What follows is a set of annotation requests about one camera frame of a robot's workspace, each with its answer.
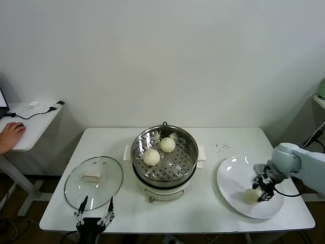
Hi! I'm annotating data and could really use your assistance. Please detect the black hanging cable with connector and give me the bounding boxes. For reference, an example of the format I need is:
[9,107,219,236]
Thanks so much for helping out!
[302,126,325,150]

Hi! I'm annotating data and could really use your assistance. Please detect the scattered black crumbs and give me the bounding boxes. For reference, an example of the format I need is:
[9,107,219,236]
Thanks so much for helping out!
[212,143,231,154]

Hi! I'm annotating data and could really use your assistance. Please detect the black laptop cable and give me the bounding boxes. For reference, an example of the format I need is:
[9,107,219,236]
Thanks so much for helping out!
[9,108,51,120]

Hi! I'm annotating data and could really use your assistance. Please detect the white steamed baozi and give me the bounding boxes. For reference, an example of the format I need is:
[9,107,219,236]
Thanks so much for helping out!
[143,149,161,166]
[243,188,260,204]
[159,137,176,153]

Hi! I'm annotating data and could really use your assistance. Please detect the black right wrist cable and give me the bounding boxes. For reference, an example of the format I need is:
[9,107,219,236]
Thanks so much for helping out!
[274,177,303,198]

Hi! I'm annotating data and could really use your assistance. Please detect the black cable adapter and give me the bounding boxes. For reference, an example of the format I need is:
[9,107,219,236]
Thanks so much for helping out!
[49,101,66,111]

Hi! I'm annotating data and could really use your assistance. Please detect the white electric cooker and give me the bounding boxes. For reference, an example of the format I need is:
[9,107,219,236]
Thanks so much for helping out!
[123,144,208,204]

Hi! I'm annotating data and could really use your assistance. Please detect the white side table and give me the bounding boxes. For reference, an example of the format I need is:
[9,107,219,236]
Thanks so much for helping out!
[0,101,66,217]

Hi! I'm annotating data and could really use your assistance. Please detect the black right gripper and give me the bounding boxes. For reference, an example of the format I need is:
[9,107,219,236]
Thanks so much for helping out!
[251,170,277,203]

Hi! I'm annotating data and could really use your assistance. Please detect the pale green object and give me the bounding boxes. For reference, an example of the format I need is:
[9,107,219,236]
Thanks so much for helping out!
[316,78,325,100]

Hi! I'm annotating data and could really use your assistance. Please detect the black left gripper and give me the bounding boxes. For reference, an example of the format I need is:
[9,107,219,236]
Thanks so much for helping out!
[73,195,115,244]

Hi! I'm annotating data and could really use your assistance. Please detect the glass lid with cream handle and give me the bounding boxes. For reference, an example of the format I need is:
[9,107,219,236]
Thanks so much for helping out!
[64,156,124,211]

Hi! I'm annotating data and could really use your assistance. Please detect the perforated steel steamer basket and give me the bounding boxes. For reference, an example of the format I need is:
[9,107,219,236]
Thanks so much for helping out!
[131,126,199,181]

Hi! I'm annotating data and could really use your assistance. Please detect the person's bare hand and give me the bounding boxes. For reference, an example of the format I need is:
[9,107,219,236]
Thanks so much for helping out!
[0,122,27,155]

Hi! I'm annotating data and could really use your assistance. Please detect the black laptop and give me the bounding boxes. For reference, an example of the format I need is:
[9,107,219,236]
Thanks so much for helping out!
[0,85,10,119]

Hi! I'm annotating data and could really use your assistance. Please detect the white oval plate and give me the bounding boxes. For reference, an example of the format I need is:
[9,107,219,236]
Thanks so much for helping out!
[216,156,285,220]

